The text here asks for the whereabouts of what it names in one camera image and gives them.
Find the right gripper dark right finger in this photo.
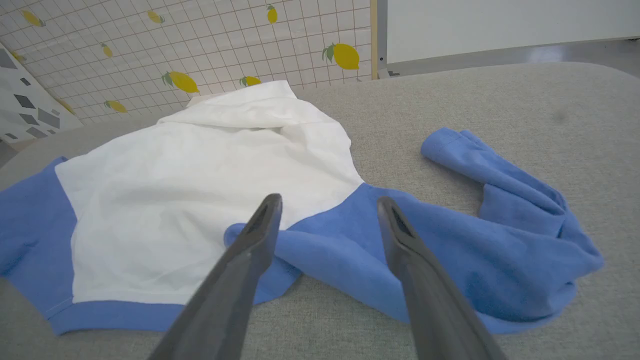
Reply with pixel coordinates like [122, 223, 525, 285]
[376, 196, 508, 360]

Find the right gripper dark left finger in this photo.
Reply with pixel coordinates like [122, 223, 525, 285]
[147, 193, 284, 360]

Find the blue and white garment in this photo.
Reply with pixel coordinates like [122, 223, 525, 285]
[0, 80, 606, 336]

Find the lemon print grid partition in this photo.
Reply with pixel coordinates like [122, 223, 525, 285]
[0, 0, 378, 126]

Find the grey metal partition support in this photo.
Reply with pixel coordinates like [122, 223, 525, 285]
[376, 0, 389, 78]

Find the grey squares print partition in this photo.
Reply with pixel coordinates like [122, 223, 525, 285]
[0, 42, 83, 145]

